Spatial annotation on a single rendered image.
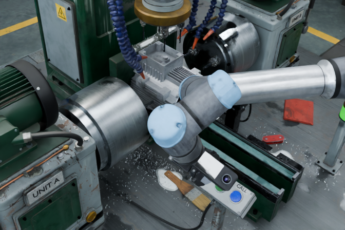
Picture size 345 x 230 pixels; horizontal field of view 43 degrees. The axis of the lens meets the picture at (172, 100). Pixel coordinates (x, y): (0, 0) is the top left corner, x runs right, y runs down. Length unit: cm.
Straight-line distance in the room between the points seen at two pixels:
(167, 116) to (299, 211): 81
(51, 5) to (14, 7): 275
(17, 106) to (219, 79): 47
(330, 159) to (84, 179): 89
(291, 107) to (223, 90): 106
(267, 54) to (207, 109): 98
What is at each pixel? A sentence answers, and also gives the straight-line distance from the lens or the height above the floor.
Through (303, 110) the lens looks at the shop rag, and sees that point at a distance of 188.
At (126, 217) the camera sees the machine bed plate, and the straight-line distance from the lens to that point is 143.
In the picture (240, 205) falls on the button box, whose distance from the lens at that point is 116.
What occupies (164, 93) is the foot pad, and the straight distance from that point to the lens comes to 143.
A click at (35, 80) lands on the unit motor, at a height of 135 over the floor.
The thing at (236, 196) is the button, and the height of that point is 107.
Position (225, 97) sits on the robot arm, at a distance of 84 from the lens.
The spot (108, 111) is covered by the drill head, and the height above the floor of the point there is 115.
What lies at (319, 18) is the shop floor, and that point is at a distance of 436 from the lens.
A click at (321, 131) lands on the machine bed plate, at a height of 80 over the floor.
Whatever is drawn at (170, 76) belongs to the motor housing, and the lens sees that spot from 146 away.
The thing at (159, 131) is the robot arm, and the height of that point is 141.
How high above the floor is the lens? 198
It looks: 40 degrees down
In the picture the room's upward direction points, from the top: 3 degrees clockwise
